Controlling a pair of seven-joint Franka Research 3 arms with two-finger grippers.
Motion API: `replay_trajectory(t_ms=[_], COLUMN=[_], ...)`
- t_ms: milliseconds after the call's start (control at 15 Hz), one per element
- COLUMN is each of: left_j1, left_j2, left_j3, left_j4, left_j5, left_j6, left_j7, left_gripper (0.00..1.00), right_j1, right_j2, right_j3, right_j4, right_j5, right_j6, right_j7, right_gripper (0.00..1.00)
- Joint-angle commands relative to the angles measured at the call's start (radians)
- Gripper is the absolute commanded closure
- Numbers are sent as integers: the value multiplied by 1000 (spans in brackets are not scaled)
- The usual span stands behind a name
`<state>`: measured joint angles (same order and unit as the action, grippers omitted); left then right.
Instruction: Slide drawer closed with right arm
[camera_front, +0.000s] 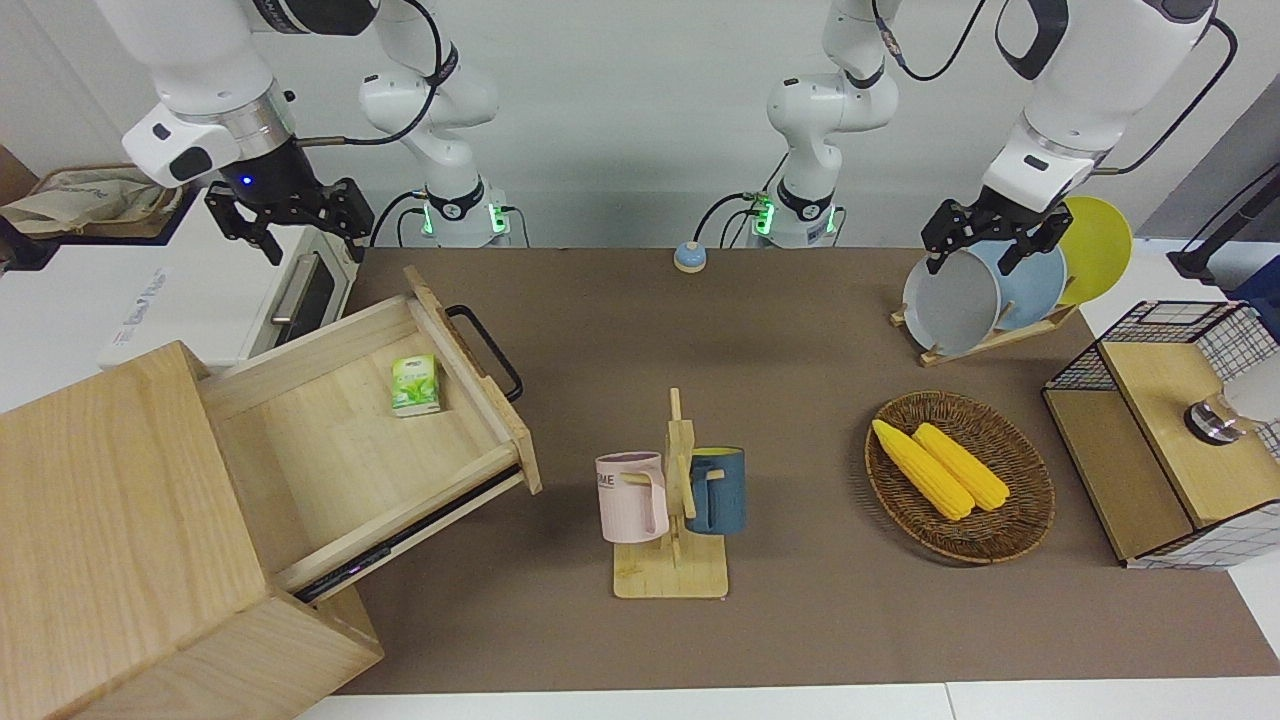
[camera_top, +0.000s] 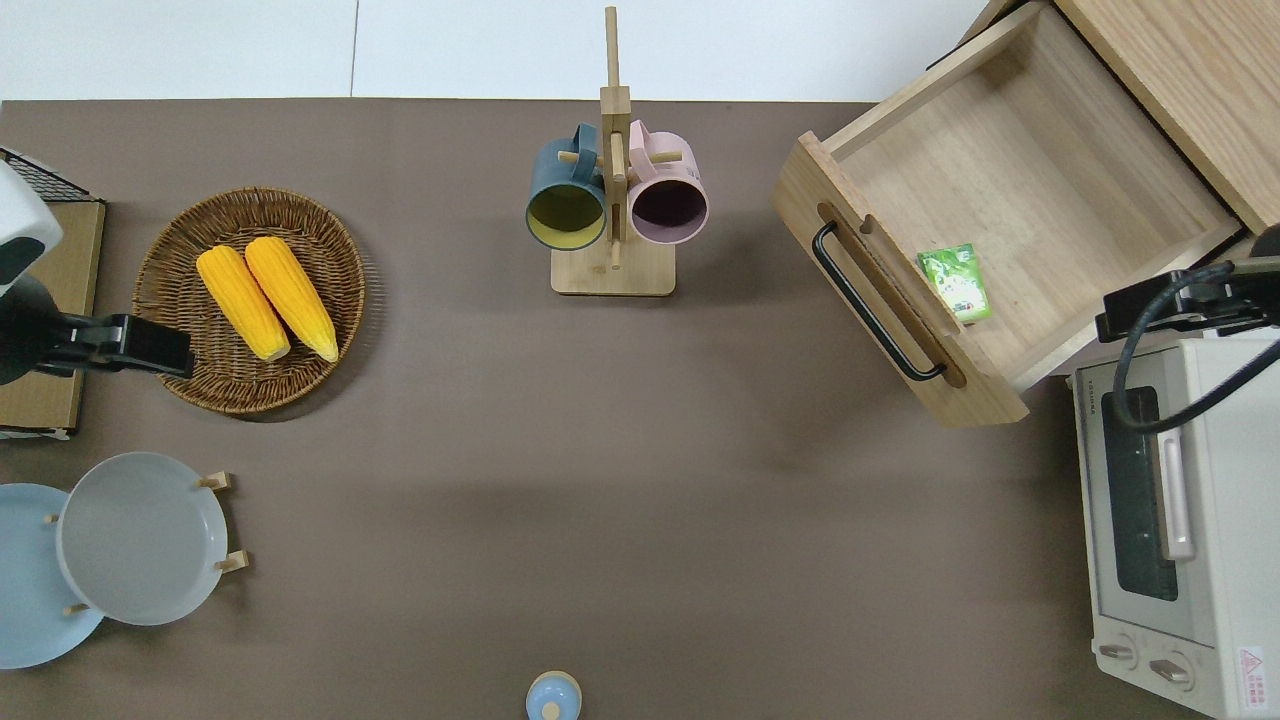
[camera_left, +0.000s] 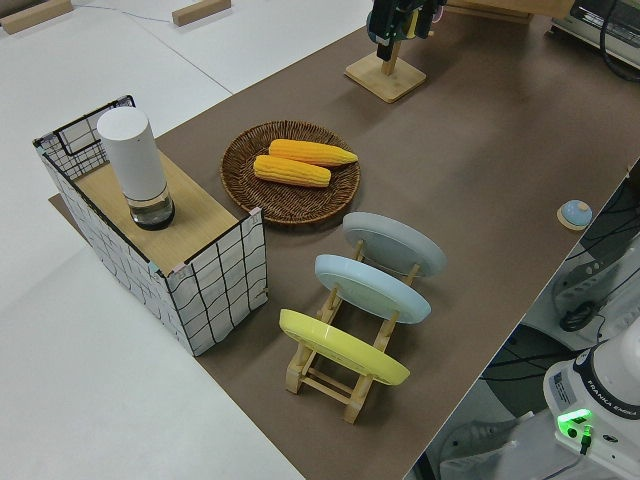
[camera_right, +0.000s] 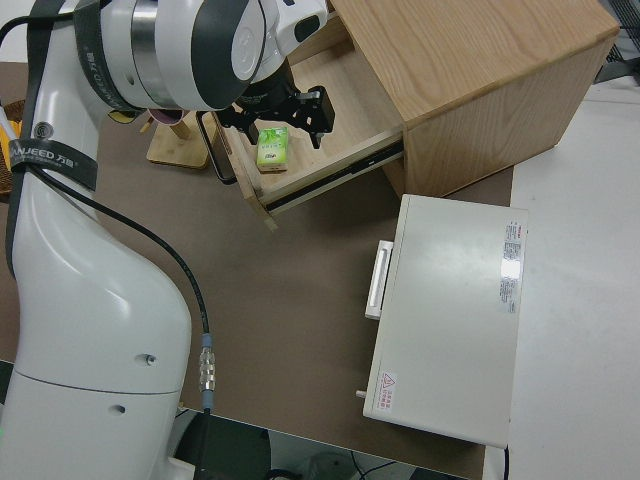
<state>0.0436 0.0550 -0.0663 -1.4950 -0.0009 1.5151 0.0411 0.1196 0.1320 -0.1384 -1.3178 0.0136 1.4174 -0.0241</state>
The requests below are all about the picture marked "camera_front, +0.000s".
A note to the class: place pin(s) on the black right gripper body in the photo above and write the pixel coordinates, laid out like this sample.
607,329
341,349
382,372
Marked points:
275,175

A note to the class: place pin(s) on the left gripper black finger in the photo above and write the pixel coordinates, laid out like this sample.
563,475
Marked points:
948,228
1045,242

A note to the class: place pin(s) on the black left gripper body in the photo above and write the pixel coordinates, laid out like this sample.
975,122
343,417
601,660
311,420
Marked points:
1010,212

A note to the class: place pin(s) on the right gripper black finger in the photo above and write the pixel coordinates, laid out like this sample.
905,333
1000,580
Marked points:
245,218
350,210

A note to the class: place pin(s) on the light wooden drawer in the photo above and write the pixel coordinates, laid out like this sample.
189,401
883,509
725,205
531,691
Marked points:
330,470

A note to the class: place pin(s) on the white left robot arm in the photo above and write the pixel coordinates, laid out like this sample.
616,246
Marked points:
1100,70

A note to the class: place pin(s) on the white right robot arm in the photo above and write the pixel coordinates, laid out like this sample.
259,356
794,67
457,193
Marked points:
200,60

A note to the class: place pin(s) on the light blue plate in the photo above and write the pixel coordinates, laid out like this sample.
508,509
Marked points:
1030,285

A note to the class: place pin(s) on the yellow plate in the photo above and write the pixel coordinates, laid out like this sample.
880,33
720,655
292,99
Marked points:
1098,250

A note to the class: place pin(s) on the grey plate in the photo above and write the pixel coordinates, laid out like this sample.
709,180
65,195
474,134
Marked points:
950,305

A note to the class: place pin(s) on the white toaster oven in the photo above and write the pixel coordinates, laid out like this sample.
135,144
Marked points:
215,290

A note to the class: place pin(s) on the wooden plate rack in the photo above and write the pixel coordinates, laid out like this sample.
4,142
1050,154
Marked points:
985,345

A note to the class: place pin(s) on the beige paper bag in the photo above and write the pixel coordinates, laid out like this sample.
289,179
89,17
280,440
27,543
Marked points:
90,195

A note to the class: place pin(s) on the black stand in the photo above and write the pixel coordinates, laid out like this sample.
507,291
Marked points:
1225,225

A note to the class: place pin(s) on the small green tea carton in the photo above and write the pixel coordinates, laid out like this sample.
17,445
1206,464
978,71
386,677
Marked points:
414,387

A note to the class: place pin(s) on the brown table mat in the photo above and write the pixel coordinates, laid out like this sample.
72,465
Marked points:
780,330

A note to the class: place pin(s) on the black tray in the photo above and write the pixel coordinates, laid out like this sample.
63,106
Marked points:
25,250

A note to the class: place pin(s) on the yellow corn cob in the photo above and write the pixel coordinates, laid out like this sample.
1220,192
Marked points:
965,465
925,470

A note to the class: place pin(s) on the white cylinder with glass base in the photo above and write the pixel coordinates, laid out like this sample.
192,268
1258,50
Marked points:
1255,395

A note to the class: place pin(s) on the brown wicker basket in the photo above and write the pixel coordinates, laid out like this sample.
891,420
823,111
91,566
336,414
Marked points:
1020,510

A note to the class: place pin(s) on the light wooden cabinet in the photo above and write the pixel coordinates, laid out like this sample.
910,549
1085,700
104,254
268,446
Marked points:
120,540

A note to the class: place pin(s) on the dark blue mug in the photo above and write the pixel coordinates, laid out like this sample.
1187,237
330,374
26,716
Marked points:
722,495

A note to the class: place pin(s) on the pink mug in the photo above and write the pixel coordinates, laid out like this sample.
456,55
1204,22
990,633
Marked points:
630,500

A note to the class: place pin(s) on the wooden mug rack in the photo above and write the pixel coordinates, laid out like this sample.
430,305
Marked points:
668,570

